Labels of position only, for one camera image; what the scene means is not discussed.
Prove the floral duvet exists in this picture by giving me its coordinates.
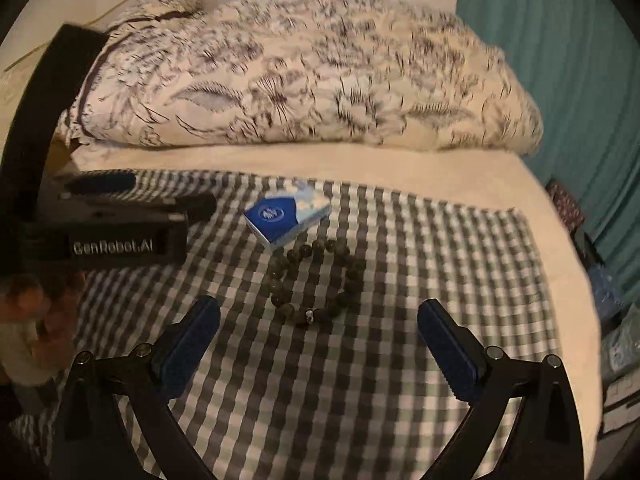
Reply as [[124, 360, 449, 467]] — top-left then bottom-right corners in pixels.
[[55, 0, 546, 153]]

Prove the dark bead bracelet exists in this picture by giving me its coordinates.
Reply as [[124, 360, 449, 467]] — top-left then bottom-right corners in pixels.
[[270, 240, 362, 328]]

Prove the pack of water bottles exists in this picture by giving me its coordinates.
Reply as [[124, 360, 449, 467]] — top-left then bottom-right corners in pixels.
[[587, 265, 628, 326]]

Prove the blue tissue packet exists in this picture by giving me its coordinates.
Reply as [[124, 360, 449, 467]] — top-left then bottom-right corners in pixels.
[[244, 178, 332, 255]]

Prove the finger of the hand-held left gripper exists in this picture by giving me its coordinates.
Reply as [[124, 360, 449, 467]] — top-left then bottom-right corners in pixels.
[[85, 191, 218, 224], [62, 171, 139, 200]]

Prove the green checkered cloth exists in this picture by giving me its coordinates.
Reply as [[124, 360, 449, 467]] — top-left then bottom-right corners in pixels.
[[10, 167, 558, 480]]

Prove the floral striped pillow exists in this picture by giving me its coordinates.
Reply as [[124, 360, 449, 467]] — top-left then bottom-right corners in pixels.
[[107, 0, 206, 26]]

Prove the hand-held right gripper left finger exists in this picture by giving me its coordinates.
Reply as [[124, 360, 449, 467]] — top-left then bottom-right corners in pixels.
[[50, 296, 222, 480]]

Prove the person's left hand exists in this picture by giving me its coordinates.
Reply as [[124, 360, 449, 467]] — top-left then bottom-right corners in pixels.
[[0, 270, 81, 386]]

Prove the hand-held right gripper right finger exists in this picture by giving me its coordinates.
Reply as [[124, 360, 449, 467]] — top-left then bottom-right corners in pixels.
[[417, 299, 586, 480]]

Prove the teal curtain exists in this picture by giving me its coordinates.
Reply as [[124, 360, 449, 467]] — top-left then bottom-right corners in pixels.
[[455, 0, 640, 281]]

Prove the dark patterned bag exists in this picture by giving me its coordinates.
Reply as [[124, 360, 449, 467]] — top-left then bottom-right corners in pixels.
[[545, 177, 586, 231]]

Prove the clear plastic package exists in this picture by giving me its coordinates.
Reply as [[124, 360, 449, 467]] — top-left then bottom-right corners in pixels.
[[600, 305, 640, 386]]

